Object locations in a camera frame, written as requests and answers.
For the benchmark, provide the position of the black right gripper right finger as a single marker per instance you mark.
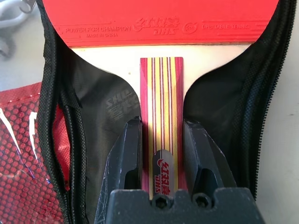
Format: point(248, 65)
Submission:
point(203, 158)

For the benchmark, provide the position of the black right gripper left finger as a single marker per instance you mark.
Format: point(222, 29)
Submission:
point(126, 163)

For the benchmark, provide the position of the red black zip paddle case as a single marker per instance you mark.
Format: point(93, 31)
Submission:
point(245, 93)

